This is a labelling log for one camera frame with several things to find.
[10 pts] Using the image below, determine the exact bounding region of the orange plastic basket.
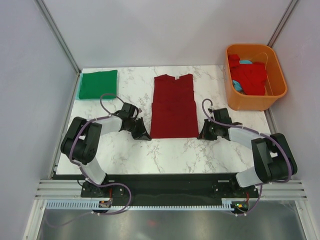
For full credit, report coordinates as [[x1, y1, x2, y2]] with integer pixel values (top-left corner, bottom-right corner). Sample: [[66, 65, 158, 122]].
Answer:
[[224, 43, 288, 111]]

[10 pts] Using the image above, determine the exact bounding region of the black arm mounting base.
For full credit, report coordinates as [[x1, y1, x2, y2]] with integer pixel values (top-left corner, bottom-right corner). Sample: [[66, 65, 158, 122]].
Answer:
[[51, 171, 291, 208]]

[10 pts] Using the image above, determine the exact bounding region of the left aluminium frame post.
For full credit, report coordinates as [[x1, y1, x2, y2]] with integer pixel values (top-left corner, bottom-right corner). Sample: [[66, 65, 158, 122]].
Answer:
[[34, 0, 81, 76]]

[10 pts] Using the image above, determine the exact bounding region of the purple cable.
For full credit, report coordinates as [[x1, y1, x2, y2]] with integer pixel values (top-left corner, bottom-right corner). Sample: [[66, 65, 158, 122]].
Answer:
[[201, 98, 293, 218], [44, 93, 133, 228]]

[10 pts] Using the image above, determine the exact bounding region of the folded green t shirt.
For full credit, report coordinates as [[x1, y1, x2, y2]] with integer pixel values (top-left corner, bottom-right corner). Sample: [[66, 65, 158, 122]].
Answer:
[[79, 70, 118, 100]]

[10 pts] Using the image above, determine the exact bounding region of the white slotted cable duct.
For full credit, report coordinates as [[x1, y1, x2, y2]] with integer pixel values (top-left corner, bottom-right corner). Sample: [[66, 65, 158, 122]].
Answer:
[[46, 197, 260, 210]]

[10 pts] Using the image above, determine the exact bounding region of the aluminium rail profile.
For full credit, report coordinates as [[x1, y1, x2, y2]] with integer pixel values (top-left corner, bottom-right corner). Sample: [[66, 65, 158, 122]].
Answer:
[[35, 180, 307, 201]]

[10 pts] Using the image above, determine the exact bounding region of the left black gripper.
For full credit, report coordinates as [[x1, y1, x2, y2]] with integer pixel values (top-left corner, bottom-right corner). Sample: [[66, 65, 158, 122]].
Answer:
[[124, 117, 151, 141]]

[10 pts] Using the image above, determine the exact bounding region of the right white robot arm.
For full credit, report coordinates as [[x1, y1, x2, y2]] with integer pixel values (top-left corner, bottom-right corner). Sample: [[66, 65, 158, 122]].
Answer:
[[198, 108, 298, 197]]

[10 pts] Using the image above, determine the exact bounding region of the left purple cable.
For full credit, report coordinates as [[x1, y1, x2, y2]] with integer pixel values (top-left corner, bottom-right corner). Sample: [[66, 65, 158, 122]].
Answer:
[[44, 93, 133, 228]]

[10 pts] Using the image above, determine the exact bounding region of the bright red t shirt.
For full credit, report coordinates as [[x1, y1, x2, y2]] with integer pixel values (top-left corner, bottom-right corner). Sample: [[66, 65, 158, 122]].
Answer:
[[227, 54, 268, 96]]

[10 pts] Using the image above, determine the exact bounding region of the right aluminium frame post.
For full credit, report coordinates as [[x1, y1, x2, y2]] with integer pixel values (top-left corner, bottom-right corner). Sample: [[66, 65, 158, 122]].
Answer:
[[267, 0, 300, 48]]

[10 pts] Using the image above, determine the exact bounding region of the aluminium frame post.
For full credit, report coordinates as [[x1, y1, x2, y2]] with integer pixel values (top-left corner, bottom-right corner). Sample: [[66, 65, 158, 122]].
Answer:
[[267, 0, 300, 48], [34, 0, 81, 76]]

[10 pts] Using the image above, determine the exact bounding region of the light blue t shirt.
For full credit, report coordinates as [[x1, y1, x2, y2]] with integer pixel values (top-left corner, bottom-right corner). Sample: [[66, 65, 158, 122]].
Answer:
[[232, 59, 253, 93]]

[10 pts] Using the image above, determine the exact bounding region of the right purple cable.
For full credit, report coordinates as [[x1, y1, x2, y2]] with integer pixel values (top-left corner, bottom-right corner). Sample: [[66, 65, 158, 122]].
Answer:
[[201, 98, 293, 218]]

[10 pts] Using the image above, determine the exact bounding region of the folded teal t shirt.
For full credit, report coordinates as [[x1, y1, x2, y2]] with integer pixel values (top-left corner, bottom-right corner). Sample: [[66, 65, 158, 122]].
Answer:
[[75, 72, 83, 100]]

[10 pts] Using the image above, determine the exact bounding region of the dark red t shirt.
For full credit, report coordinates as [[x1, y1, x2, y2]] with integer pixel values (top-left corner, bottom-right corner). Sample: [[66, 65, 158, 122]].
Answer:
[[150, 73, 199, 139]]

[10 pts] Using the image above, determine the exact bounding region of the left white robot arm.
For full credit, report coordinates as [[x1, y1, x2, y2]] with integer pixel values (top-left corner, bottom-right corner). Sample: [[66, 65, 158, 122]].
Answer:
[[60, 102, 152, 197]]

